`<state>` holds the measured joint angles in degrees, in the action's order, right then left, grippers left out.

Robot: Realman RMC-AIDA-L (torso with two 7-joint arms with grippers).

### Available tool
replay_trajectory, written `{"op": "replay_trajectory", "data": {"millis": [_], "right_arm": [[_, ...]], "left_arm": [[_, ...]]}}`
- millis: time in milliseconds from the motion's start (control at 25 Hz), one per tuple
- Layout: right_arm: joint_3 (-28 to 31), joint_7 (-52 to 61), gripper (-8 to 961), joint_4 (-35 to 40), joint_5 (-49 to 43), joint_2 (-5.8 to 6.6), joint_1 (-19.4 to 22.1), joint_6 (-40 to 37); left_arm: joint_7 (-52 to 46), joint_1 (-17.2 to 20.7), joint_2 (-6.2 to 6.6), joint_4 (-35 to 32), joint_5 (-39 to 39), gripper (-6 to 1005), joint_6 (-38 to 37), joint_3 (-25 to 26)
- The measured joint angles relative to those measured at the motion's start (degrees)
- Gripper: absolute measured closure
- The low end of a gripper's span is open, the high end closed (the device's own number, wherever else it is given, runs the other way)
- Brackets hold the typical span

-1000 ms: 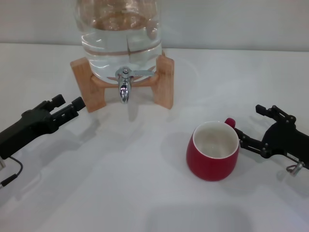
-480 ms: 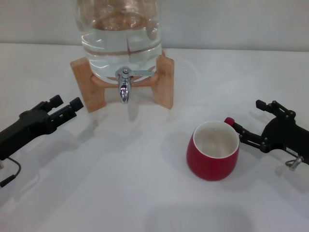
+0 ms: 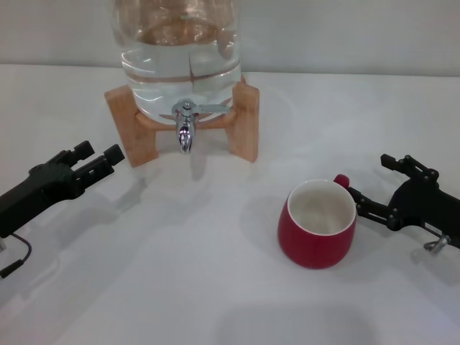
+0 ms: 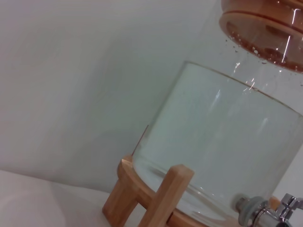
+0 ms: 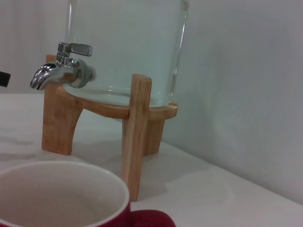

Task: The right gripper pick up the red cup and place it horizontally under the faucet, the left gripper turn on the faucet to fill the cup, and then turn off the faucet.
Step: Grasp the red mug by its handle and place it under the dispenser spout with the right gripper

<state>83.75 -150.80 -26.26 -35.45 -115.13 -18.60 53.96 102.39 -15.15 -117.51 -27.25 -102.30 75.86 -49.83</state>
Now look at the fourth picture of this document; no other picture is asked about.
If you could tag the wooden jar lid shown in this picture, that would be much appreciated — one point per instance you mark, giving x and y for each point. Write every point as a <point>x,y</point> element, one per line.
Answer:
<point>255,28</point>

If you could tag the glass water dispenser jar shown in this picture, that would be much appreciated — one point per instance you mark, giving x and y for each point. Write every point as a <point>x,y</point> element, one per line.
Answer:
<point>213,142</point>

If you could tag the chrome faucet tap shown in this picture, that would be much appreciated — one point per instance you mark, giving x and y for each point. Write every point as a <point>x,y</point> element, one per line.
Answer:
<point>262,210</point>

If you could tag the wooden dispenser stand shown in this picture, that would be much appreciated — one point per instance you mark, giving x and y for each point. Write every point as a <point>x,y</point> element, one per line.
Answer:
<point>163,194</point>

